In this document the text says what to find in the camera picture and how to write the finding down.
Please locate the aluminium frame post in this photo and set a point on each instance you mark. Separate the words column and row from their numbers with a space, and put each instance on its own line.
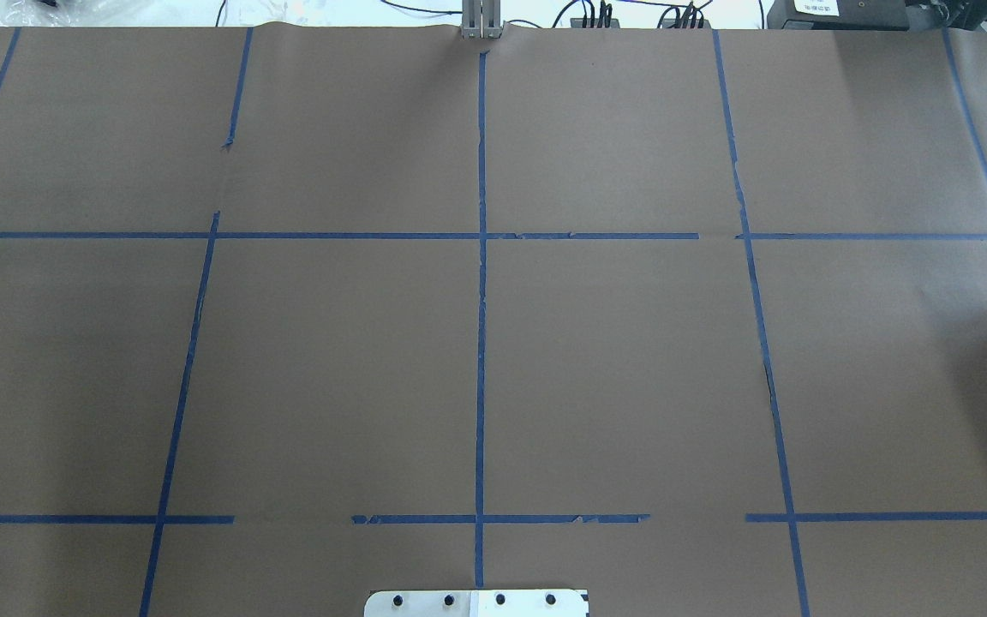
column 481, row 19

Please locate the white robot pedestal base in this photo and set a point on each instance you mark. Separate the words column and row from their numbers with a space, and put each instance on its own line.
column 505, row 602

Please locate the black box device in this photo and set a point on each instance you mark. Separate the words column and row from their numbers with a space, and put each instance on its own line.
column 838, row 15

